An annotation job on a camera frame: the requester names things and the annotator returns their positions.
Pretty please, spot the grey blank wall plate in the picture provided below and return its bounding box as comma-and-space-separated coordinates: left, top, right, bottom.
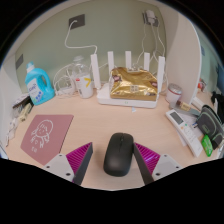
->
14, 53, 25, 70

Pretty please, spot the blue detergent bottle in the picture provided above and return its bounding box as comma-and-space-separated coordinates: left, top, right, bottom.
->
24, 61, 56, 107

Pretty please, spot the black bag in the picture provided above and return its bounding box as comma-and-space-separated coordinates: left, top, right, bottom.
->
210, 90, 224, 116

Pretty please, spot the pink cartoon-print mouse pad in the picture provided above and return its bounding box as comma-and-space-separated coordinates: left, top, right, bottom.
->
19, 114, 75, 166

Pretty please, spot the clear plastic bottle white label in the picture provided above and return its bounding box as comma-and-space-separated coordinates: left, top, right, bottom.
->
72, 55, 95, 99

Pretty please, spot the grey wall outlet with plug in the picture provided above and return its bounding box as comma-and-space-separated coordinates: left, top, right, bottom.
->
68, 13, 86, 31

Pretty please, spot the yellow carton box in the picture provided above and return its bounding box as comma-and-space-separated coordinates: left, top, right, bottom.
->
18, 103, 34, 123

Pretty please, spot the small white pink jar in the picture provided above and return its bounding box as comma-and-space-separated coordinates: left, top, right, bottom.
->
165, 83, 184, 109

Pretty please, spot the white remote control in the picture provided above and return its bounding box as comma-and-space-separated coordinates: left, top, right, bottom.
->
165, 109, 204, 158

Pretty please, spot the white wall charger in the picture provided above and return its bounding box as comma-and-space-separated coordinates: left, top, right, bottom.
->
142, 9, 159, 28

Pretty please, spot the stack of books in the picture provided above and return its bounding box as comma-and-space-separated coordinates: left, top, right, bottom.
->
12, 93, 34, 118

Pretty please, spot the grey pouch with green trim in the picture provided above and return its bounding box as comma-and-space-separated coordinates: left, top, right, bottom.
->
195, 104, 224, 150

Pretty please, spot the white power strip with cables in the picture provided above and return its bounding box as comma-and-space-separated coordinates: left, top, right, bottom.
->
52, 63, 79, 98

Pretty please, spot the white charger cable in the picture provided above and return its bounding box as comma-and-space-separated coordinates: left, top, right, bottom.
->
134, 24, 168, 68

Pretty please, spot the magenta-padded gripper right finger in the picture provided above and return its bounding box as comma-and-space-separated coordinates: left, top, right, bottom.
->
133, 142, 184, 186

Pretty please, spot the white router with antennas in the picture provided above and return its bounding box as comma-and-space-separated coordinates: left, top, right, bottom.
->
89, 50, 167, 109

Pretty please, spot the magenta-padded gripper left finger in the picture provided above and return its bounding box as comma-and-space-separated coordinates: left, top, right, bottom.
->
43, 141, 94, 187

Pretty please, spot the black computer mouse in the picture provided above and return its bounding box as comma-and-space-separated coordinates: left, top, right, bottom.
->
103, 132, 135, 178

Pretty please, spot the gold foil snack bag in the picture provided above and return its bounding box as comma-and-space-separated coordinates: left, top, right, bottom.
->
109, 66, 159, 102

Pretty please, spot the white wall-plug cable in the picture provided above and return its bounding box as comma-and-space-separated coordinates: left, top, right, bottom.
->
64, 20, 99, 56

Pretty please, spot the small green packet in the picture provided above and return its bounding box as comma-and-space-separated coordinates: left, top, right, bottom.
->
200, 133, 214, 158

